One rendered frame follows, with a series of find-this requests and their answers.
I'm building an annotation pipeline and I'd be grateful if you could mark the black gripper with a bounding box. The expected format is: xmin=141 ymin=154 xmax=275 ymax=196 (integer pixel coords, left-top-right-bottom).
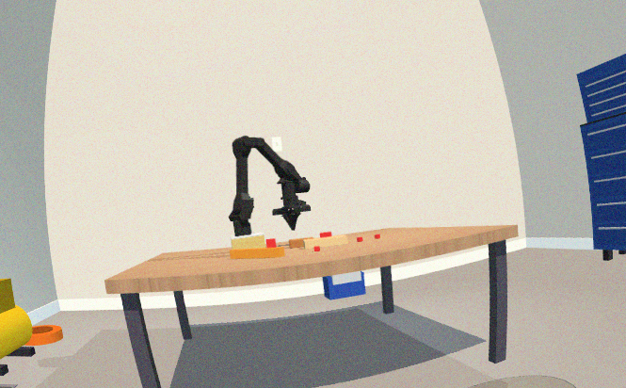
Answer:
xmin=272 ymin=193 xmax=311 ymax=231

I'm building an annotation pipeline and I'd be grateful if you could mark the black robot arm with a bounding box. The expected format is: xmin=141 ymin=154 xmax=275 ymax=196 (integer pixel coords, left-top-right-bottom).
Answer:
xmin=229 ymin=136 xmax=310 ymax=236

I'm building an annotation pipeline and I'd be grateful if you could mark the orange long bar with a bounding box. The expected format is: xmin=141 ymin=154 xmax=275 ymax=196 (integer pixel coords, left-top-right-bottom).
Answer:
xmin=230 ymin=247 xmax=285 ymax=259

